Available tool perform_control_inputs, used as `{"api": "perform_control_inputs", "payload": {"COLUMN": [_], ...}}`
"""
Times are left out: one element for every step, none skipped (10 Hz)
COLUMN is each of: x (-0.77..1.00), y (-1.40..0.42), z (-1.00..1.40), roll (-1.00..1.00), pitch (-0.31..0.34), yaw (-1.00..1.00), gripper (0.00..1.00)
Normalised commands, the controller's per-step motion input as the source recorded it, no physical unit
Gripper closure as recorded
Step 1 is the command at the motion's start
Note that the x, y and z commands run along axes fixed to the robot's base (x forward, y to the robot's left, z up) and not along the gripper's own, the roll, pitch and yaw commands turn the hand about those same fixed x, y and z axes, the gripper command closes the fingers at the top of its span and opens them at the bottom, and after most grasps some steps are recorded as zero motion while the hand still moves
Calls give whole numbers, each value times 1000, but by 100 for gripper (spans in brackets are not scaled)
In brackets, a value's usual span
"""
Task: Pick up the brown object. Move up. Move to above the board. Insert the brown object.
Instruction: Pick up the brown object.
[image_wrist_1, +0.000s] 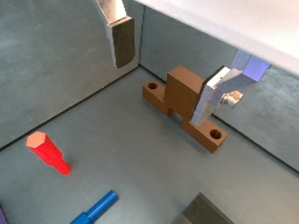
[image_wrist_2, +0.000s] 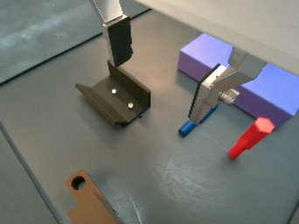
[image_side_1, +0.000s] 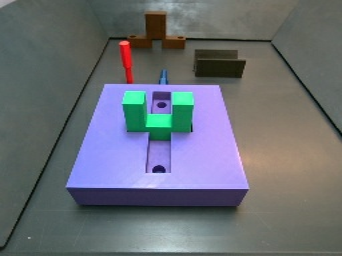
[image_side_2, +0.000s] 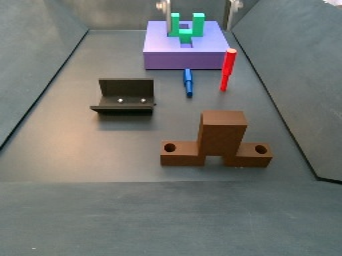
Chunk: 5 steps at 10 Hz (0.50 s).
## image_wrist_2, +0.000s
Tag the red peg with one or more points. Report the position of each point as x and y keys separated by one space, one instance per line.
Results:
x=259 y=129

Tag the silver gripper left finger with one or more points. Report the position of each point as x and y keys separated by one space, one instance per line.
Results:
x=116 y=30

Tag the blue peg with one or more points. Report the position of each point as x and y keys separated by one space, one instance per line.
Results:
x=185 y=129

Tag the brown T-shaped block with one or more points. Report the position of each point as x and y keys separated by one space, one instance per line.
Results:
x=92 y=208

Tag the black U-shaped bracket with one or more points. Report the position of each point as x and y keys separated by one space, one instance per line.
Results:
x=119 y=97

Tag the purple base board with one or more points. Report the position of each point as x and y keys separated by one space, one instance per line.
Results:
x=269 y=96

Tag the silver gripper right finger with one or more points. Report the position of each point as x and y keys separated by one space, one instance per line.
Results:
x=217 y=86

